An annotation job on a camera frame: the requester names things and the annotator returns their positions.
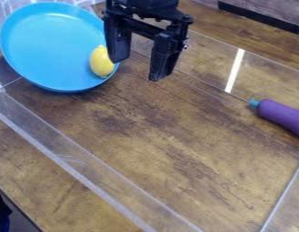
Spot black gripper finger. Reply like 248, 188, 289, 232
103, 17, 131, 63
149, 30, 187, 82

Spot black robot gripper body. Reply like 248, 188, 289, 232
103, 0, 193, 41

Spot blue round plastic tray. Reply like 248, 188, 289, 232
0, 2, 111, 92

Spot yellow lemon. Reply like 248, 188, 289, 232
89, 45, 114, 78

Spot purple toy eggplant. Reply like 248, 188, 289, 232
249, 99, 299, 136

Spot clear acrylic front barrier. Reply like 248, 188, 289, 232
0, 76, 204, 232

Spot dark object bottom left corner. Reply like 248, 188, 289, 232
0, 194, 13, 232

